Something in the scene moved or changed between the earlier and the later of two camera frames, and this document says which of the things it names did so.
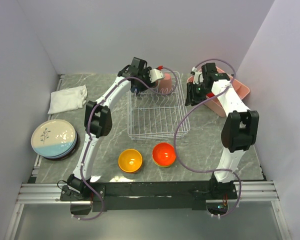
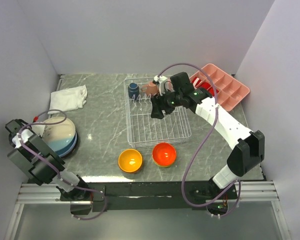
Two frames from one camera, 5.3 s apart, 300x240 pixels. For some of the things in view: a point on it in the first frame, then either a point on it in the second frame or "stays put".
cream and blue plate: [55, 139] stays put
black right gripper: [191, 98] -> [158, 105]
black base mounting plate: [150, 196] stays put
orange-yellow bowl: [130, 160] stays put
